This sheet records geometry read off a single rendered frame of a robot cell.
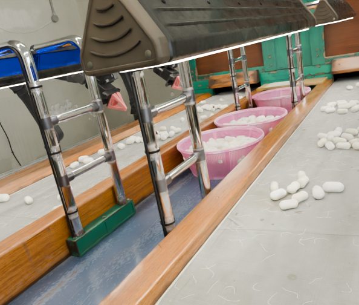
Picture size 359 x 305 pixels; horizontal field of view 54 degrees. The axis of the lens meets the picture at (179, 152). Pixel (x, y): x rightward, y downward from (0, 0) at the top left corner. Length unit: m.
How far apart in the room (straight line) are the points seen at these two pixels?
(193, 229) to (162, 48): 0.39
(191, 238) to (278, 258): 0.13
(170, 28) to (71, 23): 3.66
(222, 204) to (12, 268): 0.40
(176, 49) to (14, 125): 3.16
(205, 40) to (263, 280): 0.32
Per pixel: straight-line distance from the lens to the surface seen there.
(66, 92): 3.74
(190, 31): 0.31
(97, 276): 0.72
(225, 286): 0.51
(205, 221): 0.61
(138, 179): 0.97
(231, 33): 0.38
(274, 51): 2.05
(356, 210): 0.67
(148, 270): 0.52
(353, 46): 1.99
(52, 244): 0.78
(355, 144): 0.95
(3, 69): 0.86
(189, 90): 0.68
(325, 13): 1.20
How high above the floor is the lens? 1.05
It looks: 16 degrees down
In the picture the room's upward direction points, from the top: 11 degrees counter-clockwise
